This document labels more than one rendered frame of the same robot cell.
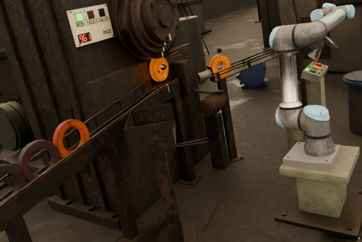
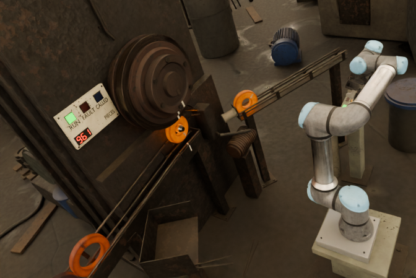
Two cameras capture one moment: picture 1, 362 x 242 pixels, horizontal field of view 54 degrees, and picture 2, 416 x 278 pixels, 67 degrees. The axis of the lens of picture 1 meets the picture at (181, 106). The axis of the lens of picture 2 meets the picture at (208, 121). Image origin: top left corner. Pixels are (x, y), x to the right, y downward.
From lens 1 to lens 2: 94 cm
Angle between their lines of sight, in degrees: 18
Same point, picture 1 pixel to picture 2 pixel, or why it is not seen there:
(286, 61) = (319, 146)
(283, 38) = (316, 125)
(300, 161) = (334, 247)
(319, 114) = (358, 207)
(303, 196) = (337, 265)
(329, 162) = (366, 256)
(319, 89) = not seen: hidden behind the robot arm
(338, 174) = (376, 269)
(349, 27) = not seen: outside the picture
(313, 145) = (350, 231)
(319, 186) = not seen: hidden behind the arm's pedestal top
